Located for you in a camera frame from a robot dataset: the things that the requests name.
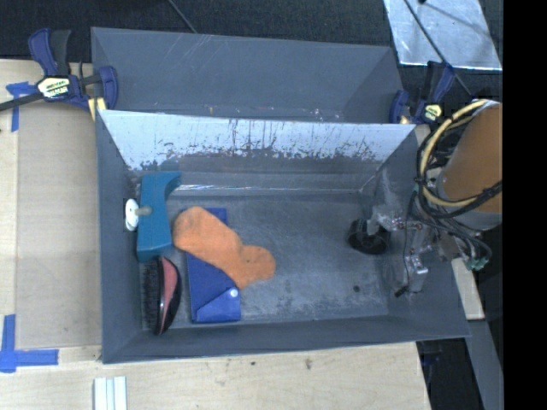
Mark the grey metal bin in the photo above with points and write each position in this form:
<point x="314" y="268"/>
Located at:
<point x="316" y="250"/>

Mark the orange cloth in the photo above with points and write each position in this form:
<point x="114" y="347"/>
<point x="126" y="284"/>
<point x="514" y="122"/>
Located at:
<point x="222" y="246"/>

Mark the blue flat pouch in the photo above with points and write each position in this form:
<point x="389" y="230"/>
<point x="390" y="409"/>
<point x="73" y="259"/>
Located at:
<point x="211" y="293"/>

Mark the black and red brush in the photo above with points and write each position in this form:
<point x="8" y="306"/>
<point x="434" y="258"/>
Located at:
<point x="167" y="293"/>

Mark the teal block with white knob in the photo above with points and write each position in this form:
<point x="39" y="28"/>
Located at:
<point x="154" y="220"/>

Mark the pale wood board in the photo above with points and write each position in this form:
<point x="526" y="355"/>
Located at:
<point x="57" y="229"/>

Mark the black cylinder on white bracket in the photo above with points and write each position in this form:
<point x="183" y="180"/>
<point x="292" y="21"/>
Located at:
<point x="368" y="241"/>

